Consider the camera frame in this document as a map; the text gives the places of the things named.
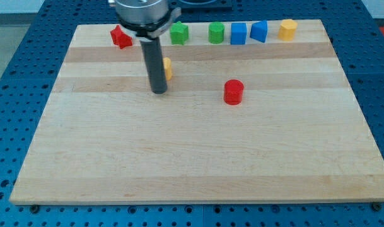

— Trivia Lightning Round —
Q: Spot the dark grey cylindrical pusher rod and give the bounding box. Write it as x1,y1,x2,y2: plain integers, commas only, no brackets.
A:
141,37,168,94

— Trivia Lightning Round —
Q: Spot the yellow heart block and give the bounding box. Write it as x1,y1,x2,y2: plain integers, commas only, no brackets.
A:
163,57,173,81

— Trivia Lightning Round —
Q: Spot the green star block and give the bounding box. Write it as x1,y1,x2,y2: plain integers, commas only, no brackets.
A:
170,21,189,45

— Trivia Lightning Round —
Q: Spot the red star block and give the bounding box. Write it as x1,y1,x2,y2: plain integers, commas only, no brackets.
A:
110,25,133,49

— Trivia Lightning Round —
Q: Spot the red cylinder block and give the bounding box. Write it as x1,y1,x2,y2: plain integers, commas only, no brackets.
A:
223,79,245,105

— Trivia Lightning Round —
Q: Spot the green cylinder block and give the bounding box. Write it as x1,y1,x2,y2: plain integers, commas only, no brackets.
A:
208,21,225,44

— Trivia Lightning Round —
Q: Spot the blue cube block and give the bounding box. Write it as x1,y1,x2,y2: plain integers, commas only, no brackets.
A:
230,23,247,45

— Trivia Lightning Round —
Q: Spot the blue triangular prism block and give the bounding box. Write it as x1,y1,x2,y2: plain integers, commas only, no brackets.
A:
250,20,268,43

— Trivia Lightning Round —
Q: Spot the yellow hexagon block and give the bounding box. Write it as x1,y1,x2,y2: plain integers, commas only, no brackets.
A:
277,19,298,42

